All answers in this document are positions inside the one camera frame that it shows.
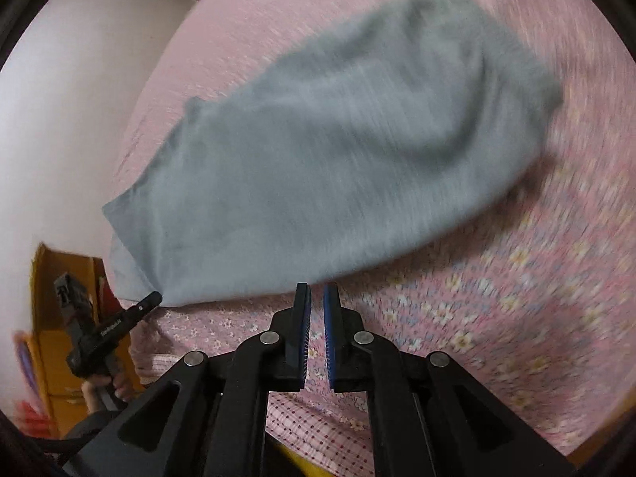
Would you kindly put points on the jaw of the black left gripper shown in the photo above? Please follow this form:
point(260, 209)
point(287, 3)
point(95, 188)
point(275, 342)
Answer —
point(124, 321)

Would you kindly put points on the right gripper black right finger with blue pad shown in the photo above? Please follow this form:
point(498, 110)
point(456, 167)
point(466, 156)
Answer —
point(429, 416)

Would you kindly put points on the left hand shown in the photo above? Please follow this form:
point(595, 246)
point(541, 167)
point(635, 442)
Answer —
point(91, 388)

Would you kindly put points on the wooden bedside cabinet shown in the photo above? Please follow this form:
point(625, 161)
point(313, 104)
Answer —
point(59, 391)

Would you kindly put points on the grey fleece pants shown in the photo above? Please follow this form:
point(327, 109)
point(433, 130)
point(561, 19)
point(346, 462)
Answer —
point(365, 142)

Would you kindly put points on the pink floral bed sheet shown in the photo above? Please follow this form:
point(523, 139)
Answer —
point(537, 297)

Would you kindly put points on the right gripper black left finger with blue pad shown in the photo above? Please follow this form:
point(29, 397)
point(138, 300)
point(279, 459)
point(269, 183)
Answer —
point(206, 416)

